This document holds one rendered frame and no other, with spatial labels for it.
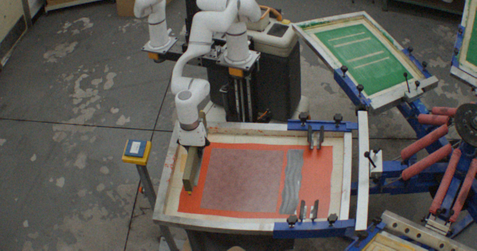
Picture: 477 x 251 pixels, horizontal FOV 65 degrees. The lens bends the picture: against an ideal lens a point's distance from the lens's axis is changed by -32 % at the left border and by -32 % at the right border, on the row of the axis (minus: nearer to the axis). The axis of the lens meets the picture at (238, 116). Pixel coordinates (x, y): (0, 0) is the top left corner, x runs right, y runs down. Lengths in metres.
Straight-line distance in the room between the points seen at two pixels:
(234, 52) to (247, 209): 0.72
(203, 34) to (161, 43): 0.71
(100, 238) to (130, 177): 0.64
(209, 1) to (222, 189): 0.75
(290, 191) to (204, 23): 0.74
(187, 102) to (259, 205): 0.50
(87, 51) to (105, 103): 0.97
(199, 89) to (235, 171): 0.44
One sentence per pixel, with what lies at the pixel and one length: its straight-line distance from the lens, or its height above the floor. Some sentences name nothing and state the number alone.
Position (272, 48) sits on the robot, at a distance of 2.98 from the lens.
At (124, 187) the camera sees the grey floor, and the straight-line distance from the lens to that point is 3.50.
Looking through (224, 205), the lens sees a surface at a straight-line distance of 2.07.
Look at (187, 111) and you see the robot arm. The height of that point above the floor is 1.34.
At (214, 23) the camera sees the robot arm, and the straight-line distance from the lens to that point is 1.89.
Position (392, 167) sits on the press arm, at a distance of 2.10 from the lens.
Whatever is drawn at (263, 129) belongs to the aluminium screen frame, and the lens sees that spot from 2.30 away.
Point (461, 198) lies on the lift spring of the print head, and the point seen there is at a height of 1.17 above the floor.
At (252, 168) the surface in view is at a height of 0.96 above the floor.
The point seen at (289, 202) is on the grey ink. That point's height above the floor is 0.96.
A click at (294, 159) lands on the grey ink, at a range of 2.21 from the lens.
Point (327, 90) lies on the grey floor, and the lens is 4.02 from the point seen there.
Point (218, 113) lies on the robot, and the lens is 3.44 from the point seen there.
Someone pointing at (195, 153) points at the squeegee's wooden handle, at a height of 1.14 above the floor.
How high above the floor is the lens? 2.59
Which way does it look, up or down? 43 degrees down
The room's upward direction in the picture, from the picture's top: 5 degrees counter-clockwise
